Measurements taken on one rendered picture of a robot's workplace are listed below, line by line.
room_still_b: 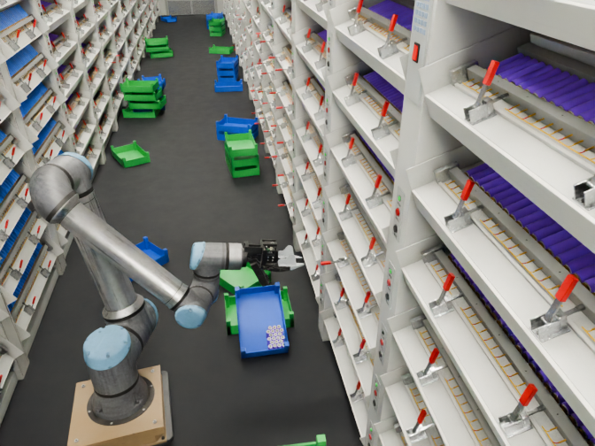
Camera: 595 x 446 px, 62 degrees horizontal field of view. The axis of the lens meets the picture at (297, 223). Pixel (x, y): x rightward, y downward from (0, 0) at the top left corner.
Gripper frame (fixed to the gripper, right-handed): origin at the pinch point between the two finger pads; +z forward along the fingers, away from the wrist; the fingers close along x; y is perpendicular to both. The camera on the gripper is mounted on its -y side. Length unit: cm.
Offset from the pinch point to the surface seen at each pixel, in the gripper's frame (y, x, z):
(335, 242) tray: -0.4, 15.0, 16.9
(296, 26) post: 64, 86, 5
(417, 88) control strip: 76, -51, 2
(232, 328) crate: -56, 28, -17
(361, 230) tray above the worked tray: 20.5, -10.7, 15.3
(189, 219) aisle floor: -62, 132, -37
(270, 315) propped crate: -49, 29, 0
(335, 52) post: 68, 16, 4
